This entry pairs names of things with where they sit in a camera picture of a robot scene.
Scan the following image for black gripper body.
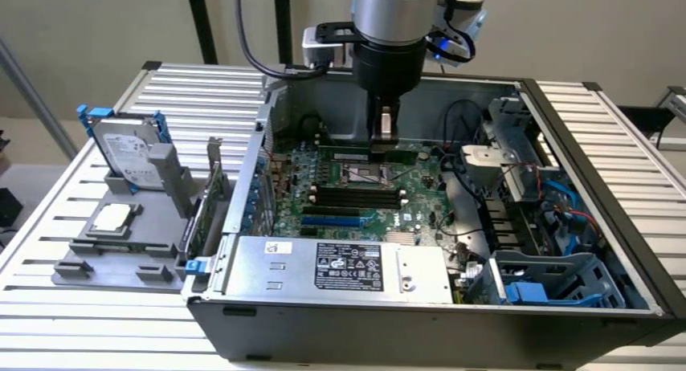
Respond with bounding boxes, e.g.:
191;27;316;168
351;40;427;107

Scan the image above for green RAM stick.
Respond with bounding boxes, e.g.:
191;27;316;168
318;145;416;166

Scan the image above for black RAM slot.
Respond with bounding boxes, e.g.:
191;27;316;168
310;192;406;201
307;197;406;207
314;186;406;195
315;181;406;190

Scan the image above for CPU socket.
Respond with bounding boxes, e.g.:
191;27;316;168
332;161;396;186

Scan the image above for green motherboard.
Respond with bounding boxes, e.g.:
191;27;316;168
265;142;460;248

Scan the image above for grey metal drive cage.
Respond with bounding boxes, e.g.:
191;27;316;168
460;96;552;203

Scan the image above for long black expansion slot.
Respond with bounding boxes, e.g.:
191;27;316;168
301;205;362;218

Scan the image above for blue expansion slot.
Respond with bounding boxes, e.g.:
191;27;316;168
297;214;362;227

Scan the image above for small silver heat sink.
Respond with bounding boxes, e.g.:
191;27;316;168
384;231;420;247

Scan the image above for thick black stand pole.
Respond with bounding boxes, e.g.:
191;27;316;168
183;0;219;65

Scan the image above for green graphics card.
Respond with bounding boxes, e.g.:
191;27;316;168
180;136;232;264

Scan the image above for grey power supply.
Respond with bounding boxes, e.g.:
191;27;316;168
209;234;458;307

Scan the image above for blue-grey plastic disk bay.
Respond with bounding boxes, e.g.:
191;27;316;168
487;247;627;308

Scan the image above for silver hard disk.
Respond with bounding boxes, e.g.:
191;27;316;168
89;115;168;192

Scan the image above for blue disk connector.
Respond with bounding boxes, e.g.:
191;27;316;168
504;281;550;307

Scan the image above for blue case latch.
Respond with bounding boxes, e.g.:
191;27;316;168
183;257;209;279

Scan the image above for black open PC case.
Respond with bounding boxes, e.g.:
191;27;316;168
180;71;686;365

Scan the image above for blue disk carrier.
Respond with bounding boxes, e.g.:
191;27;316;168
75;104;172;148

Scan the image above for silver CPU chip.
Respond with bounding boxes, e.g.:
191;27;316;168
89;203;143;233

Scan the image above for grey parts rack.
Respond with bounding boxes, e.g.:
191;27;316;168
49;143;237;295

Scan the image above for slanted grey metal pole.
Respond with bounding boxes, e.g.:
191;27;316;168
0;36;79;161

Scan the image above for black box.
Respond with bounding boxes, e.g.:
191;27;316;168
0;187;24;228

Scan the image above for black looped wire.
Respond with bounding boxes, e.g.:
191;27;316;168
442;99;487;149

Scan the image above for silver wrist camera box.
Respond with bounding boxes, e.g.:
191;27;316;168
301;21;358;66

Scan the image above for black camera cable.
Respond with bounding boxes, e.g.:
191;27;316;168
236;0;330;81

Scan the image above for blue data wire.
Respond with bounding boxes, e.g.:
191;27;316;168
538;177;596;254

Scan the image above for red data wire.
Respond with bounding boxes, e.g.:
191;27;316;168
568;209;602;248

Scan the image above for aluminium frame profile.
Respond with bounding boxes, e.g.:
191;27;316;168
649;84;686;149

